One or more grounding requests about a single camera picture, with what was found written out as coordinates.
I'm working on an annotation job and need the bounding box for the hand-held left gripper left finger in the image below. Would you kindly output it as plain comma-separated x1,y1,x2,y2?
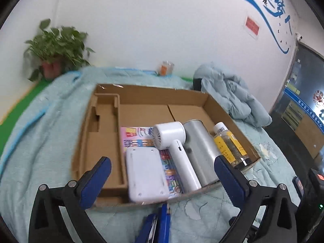
28,156,112,243

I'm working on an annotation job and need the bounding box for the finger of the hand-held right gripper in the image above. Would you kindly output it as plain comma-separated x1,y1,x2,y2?
292,177,305,198

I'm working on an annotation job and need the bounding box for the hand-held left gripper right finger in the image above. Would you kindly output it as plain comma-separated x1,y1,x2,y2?
213,155,298,243

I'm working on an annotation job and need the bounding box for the clear bottle with yellow label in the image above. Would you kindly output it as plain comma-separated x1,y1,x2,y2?
213,122,250,171

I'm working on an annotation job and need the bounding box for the silver metal can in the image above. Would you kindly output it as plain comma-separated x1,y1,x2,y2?
183,120,223,186

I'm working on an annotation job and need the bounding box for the white handheld fan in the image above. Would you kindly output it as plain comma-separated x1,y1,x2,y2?
153,121,202,193

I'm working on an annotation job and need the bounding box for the white rectangular device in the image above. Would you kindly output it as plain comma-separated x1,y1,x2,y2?
126,146,169,203

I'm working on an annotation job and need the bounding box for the colourful magazine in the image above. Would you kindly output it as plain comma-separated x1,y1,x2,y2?
120,126,184,199

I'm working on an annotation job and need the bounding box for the blue stapler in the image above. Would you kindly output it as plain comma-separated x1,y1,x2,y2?
134,202,171,243

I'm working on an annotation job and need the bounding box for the cardboard box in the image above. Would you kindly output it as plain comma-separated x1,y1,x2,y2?
71,83,261,205

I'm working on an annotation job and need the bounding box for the crumpled light blue quilt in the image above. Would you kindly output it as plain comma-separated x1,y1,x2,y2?
194,63,272,128

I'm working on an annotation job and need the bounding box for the glass door with posters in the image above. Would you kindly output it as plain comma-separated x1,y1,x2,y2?
268,42,324,159

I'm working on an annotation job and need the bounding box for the green mat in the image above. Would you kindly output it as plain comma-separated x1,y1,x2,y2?
0,78,51,132

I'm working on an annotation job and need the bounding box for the small orange jar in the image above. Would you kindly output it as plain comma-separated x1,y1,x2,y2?
158,61,175,76

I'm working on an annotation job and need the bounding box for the potted green plant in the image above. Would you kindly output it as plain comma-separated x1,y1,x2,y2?
24,18,95,82

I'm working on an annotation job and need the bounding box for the red wall sign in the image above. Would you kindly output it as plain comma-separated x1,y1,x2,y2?
244,15,260,39

